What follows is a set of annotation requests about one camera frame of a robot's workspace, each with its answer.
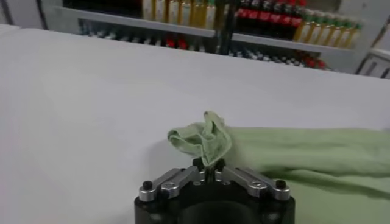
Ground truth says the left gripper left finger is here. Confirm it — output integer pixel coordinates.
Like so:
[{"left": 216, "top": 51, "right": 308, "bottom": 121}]
[{"left": 138, "top": 157, "right": 211, "bottom": 203}]

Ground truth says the light green printed shirt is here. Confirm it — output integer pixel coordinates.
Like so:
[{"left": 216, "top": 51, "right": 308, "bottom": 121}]
[{"left": 166, "top": 111, "right": 390, "bottom": 224}]

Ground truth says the glass beverage display cabinet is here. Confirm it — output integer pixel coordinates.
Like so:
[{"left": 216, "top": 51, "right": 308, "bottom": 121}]
[
  {"left": 39, "top": 0, "right": 232, "bottom": 55},
  {"left": 225, "top": 0, "right": 377, "bottom": 74}
]

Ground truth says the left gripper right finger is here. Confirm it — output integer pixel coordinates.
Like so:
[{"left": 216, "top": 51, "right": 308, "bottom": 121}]
[{"left": 212, "top": 158, "right": 292, "bottom": 201}]

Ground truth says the yellow tea green cap bottle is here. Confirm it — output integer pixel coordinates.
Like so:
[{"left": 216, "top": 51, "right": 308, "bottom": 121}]
[
  {"left": 192, "top": 0, "right": 207, "bottom": 28},
  {"left": 325, "top": 17, "right": 338, "bottom": 46},
  {"left": 142, "top": 0, "right": 155, "bottom": 21},
  {"left": 294, "top": 9, "right": 307, "bottom": 43},
  {"left": 348, "top": 21, "right": 363, "bottom": 49},
  {"left": 336, "top": 19, "right": 350, "bottom": 48},
  {"left": 315, "top": 15, "right": 327, "bottom": 46},
  {"left": 205, "top": 0, "right": 218, "bottom": 30},
  {"left": 180, "top": 0, "right": 193, "bottom": 27},
  {"left": 154, "top": 0, "right": 168, "bottom": 24},
  {"left": 304, "top": 12, "right": 317, "bottom": 44},
  {"left": 167, "top": 0, "right": 180, "bottom": 25}
]

